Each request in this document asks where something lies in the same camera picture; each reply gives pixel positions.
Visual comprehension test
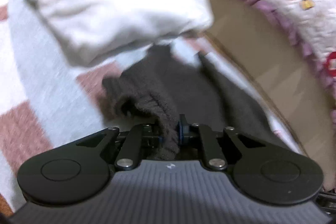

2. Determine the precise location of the dark brown knit sweater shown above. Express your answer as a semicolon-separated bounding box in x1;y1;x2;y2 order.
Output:
102;45;287;160

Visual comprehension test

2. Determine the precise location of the checkered white pink rug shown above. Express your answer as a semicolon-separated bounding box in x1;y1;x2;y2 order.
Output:
0;0;308;214

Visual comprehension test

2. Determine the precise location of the folded white garment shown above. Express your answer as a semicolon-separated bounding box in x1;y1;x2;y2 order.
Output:
30;0;214;65

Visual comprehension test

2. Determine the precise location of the beige bed frame side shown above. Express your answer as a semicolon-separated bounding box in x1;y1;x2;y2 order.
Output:
136;0;336;159

